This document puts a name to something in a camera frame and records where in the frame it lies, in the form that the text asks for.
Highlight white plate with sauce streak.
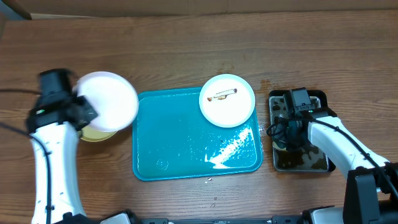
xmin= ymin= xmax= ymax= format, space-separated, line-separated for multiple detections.
xmin=198 ymin=74 xmax=256 ymax=128

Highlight yellow and green sponge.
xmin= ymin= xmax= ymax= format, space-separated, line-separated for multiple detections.
xmin=272 ymin=141 xmax=287 ymax=151

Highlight teal plastic tray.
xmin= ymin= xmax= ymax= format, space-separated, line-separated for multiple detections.
xmin=132 ymin=87 xmax=263 ymax=181

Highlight black tray of soapy water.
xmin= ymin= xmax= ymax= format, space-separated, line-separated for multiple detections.
xmin=268 ymin=90 xmax=336 ymax=173

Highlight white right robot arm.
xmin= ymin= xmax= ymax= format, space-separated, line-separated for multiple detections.
xmin=270 ymin=107 xmax=397 ymax=224

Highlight white plate with small stain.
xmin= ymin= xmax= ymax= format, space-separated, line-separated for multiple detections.
xmin=73 ymin=72 xmax=139 ymax=132

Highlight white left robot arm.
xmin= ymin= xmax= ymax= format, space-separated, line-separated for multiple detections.
xmin=26 ymin=94 xmax=98 ymax=223

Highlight black rail at table edge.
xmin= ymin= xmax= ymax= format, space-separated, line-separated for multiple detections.
xmin=136 ymin=215 xmax=309 ymax=224

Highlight yellow-green plate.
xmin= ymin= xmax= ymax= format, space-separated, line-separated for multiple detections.
xmin=80 ymin=126 xmax=116 ymax=142

